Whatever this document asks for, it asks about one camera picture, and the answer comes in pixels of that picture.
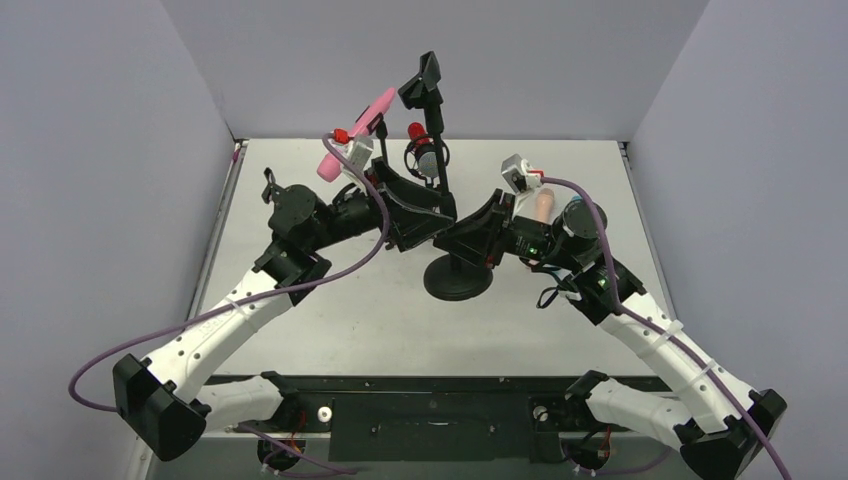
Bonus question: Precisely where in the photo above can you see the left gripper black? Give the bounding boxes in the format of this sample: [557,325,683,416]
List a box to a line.
[308,158,453,252]

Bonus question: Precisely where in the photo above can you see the beige microphone black stand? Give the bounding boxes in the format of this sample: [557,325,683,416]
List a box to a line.
[398,51,493,302]

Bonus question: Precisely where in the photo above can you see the teal microphone black stand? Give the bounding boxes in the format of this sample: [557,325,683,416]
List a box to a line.
[261,167,285,206]

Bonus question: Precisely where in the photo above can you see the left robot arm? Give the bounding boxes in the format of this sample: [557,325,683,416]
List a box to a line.
[112,159,453,461]

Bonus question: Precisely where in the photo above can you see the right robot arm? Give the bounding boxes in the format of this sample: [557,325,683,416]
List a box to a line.
[435,191,787,479]

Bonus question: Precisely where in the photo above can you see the red mesh microphone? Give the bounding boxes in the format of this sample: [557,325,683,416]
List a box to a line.
[404,122,439,184]

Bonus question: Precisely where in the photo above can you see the pink microphone black stand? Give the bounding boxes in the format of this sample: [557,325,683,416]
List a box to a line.
[355,106,389,161]

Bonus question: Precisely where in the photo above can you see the black tripod shock-mount stand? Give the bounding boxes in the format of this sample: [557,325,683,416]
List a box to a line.
[404,134,451,189]

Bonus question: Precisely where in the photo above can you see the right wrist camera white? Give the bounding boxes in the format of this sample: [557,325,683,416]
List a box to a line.
[501,154,543,195]

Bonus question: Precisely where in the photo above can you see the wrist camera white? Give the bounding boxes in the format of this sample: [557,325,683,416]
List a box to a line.
[332,129,374,169]
[501,154,543,195]

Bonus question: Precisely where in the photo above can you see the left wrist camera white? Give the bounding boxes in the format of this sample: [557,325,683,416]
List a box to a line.
[332,129,374,169]

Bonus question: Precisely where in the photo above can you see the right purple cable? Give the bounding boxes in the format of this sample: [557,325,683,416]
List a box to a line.
[539,175,796,480]

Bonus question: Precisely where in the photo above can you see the purple cable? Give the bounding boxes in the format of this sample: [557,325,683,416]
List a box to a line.
[539,175,796,480]
[68,132,392,415]

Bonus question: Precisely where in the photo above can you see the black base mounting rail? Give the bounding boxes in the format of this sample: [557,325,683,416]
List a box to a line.
[232,375,692,479]

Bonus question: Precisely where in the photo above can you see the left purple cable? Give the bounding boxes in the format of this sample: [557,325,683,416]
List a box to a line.
[68,132,392,415]

